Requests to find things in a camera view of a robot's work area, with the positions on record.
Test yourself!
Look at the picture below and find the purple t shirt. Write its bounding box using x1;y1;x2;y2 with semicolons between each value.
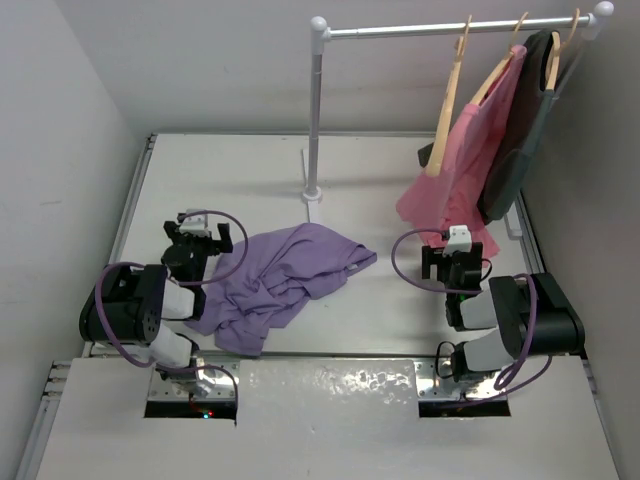
185;223;377;356

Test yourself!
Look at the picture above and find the wooden hanger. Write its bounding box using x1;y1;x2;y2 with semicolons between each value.
545;8;580;91
424;15;472;177
470;12;529;106

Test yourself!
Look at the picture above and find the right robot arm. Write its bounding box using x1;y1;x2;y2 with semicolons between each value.
422;242;586;388

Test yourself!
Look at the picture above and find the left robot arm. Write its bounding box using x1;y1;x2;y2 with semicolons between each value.
79;215;233;381

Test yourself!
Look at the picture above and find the pink t shirt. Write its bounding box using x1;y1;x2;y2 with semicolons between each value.
396;45;527;258

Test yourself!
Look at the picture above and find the wooden hanger under pink shirt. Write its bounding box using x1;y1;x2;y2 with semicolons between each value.
470;12;529;106

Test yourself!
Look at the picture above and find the black t shirt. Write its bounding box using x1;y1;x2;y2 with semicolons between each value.
420;29;555;226

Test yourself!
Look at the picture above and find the wooden hanger under black shirt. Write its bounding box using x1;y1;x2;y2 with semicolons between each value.
545;8;580;91

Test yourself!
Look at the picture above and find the white clothes rack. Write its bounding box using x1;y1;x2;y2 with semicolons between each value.
302;1;614;224

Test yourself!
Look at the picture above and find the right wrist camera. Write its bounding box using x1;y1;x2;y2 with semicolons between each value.
443;225;473;256

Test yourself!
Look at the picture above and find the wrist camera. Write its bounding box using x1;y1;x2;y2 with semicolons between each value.
443;225;473;256
178;209;210;237

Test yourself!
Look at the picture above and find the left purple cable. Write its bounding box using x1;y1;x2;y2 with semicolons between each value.
94;209;249;401

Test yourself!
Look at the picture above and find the purple cable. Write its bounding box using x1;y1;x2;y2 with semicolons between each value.
390;228;553;401
94;209;249;401

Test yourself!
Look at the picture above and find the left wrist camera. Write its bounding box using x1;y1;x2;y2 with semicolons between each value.
178;209;210;237

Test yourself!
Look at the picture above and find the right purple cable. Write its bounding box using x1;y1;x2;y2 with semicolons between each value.
390;228;553;401

